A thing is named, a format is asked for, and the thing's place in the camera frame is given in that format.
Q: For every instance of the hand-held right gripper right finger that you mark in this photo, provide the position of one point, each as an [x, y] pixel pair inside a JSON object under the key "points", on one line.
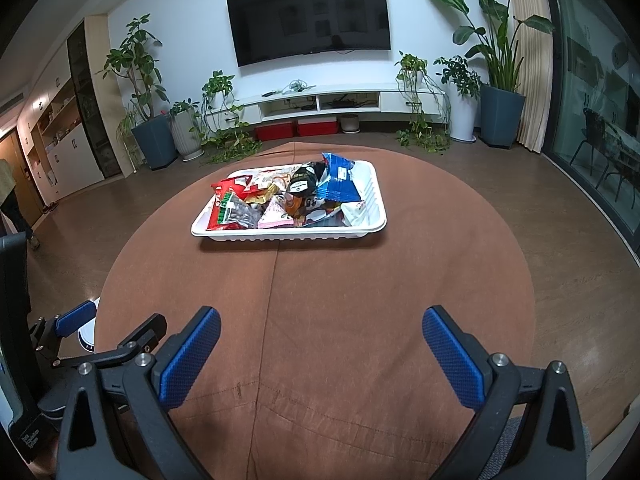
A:
{"points": [[452, 355]]}

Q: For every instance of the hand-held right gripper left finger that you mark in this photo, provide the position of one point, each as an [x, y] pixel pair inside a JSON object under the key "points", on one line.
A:
{"points": [[190, 355]]}

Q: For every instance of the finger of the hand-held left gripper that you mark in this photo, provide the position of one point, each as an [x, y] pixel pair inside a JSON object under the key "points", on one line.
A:
{"points": [[75, 320], [145, 330]]}

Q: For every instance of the green edged dark snack packet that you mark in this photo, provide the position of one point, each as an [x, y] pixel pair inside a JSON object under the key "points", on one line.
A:
{"points": [[237, 212]]}

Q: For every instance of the pink snack packet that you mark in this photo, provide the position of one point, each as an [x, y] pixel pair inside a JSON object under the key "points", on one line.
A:
{"points": [[277, 217]]}

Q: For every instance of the red snack bag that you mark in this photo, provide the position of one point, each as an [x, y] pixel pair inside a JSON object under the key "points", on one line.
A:
{"points": [[225, 187]]}

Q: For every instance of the large white snack bag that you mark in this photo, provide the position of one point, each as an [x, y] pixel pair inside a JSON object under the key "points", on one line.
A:
{"points": [[355, 212]]}

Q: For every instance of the gold snack packet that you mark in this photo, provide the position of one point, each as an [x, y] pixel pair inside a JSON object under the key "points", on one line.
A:
{"points": [[262, 194]]}

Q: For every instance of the orange cartoon snack packet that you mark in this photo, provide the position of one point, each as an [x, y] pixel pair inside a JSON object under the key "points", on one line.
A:
{"points": [[295, 206]]}

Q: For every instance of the white plastic tray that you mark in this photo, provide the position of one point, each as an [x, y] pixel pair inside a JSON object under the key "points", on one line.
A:
{"points": [[372, 190]]}

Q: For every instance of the black snack packet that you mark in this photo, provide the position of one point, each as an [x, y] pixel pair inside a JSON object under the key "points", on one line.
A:
{"points": [[302, 182]]}

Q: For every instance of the blue snack packet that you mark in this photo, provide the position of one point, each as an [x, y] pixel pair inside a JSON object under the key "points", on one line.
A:
{"points": [[337, 180]]}

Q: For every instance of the person's right forearm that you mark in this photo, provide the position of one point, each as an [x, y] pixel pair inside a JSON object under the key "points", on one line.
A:
{"points": [[512, 445]]}

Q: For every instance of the white round appliance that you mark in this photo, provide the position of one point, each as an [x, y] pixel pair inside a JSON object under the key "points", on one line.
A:
{"points": [[89, 335]]}

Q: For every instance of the brown wooden door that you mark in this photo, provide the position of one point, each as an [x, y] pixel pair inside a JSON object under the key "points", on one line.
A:
{"points": [[34, 195]]}

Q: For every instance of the brown tablecloth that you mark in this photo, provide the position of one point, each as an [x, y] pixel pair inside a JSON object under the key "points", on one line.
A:
{"points": [[325, 310]]}

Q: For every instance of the tall tree plant blue pot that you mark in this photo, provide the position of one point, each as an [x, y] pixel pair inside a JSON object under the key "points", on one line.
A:
{"points": [[155, 142]]}

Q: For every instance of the plant in grey ribbed pot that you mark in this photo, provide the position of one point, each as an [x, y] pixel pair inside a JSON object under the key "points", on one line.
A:
{"points": [[186, 135]]}

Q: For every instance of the red storage box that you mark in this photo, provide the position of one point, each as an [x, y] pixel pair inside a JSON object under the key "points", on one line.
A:
{"points": [[274, 131], [316, 127]]}

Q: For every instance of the plant in tall white pot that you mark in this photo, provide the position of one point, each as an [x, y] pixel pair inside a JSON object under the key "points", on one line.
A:
{"points": [[462, 115]]}

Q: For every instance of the broad leaf plant blue pot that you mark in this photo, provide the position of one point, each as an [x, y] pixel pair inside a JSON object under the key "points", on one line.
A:
{"points": [[500, 115]]}

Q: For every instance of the beige ceramic pot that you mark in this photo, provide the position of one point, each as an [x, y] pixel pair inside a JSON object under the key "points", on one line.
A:
{"points": [[350, 123]]}

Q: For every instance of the large trailing pothos plant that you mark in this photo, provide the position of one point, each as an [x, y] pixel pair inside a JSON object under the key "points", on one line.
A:
{"points": [[218, 82]]}

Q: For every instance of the white television cabinet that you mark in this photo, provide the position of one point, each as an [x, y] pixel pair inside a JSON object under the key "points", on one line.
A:
{"points": [[387, 101]]}

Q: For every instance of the black outdoor chair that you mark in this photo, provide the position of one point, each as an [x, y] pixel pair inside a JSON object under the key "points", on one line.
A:
{"points": [[595, 130]]}

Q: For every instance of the black set-top box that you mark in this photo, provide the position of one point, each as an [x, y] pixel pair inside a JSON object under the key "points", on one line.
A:
{"points": [[345, 105]]}

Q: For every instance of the small trailing vine plant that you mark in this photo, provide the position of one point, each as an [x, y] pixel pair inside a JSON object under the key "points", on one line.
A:
{"points": [[412, 62]]}

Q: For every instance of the beige curtain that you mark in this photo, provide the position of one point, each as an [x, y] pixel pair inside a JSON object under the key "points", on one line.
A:
{"points": [[535, 70]]}

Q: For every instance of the glass sliding door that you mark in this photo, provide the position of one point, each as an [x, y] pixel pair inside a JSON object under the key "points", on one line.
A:
{"points": [[590, 85]]}

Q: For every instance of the white wall cabinet unit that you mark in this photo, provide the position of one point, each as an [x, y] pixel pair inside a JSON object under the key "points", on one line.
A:
{"points": [[75, 155]]}

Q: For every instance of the black wall television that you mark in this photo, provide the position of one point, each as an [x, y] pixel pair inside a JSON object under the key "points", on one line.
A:
{"points": [[310, 20]]}

